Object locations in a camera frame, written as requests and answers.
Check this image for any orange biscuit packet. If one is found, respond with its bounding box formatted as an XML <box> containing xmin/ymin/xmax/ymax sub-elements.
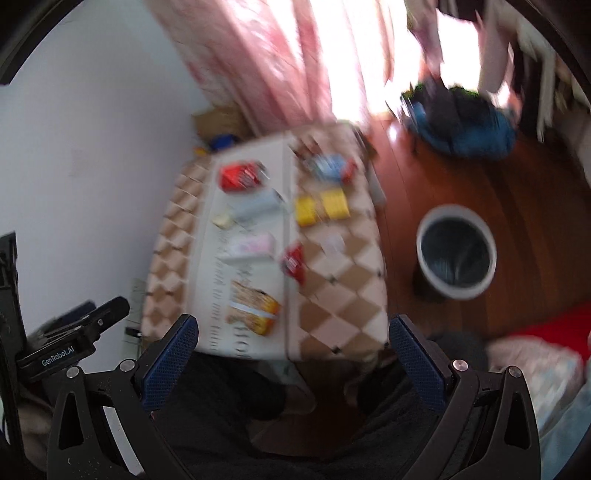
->
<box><xmin>225</xmin><ymin>281</ymin><xmax>281</xmax><ymax>336</ymax></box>

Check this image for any hanging clothes rack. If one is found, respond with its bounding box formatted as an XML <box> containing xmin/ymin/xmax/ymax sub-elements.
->
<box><xmin>405</xmin><ymin>1</ymin><xmax>558</xmax><ymax>140</ymax></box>

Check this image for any small red wrapper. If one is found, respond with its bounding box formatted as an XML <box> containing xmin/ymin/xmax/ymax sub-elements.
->
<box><xmin>280</xmin><ymin>242</ymin><xmax>305</xmax><ymax>285</ymax></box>

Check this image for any cardboard box in corner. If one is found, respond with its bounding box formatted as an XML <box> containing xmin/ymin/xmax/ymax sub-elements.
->
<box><xmin>192</xmin><ymin>104</ymin><xmax>254</xmax><ymax>143</ymax></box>

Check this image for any blue milk carton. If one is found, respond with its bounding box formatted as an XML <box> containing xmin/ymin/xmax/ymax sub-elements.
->
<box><xmin>304</xmin><ymin>154</ymin><xmax>358</xmax><ymax>184</ymax></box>

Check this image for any small cream wrapper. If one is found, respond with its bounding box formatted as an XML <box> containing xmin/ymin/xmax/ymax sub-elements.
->
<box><xmin>211</xmin><ymin>211</ymin><xmax>236</xmax><ymax>230</ymax></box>

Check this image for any red blanket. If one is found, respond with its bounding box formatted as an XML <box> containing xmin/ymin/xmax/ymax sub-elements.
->
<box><xmin>507</xmin><ymin>301</ymin><xmax>591</xmax><ymax>361</ymax></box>

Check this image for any translucent plastic bottle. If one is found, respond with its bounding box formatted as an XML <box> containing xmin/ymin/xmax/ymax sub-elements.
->
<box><xmin>229</xmin><ymin>189</ymin><xmax>284</xmax><ymax>223</ymax></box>

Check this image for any pink floral curtain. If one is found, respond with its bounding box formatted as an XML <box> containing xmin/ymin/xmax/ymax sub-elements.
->
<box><xmin>146</xmin><ymin>1</ymin><xmax>403</xmax><ymax>134</ymax></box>

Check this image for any checkered tablecloth on table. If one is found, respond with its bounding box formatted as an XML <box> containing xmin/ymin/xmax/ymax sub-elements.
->
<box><xmin>140</xmin><ymin>122</ymin><xmax>388</xmax><ymax>361</ymax></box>

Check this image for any pink tissue packet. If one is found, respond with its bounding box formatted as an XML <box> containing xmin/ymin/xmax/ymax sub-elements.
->
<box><xmin>226</xmin><ymin>233</ymin><xmax>276</xmax><ymax>261</ymax></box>

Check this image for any red snack packet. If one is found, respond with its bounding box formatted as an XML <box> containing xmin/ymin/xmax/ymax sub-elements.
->
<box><xmin>218</xmin><ymin>161</ymin><xmax>269</xmax><ymax>193</ymax></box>

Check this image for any yellow snack packet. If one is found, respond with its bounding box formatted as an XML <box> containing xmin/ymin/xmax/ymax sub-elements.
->
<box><xmin>294</xmin><ymin>196</ymin><xmax>322</xmax><ymax>228</ymax></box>
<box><xmin>321</xmin><ymin>189</ymin><xmax>351</xmax><ymax>220</ymax></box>

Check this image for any blue clothes pile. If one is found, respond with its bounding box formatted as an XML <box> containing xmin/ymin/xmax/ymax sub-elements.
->
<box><xmin>401</xmin><ymin>77</ymin><xmax>517</xmax><ymax>160</ymax></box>

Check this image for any pastel checkered pillow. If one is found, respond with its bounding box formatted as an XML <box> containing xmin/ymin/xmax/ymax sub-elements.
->
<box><xmin>486</xmin><ymin>336</ymin><xmax>585</xmax><ymax>435</ymax></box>

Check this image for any white round trash bin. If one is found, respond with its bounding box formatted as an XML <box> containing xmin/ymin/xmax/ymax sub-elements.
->
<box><xmin>413</xmin><ymin>204</ymin><xmax>498</xmax><ymax>302</ymax></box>

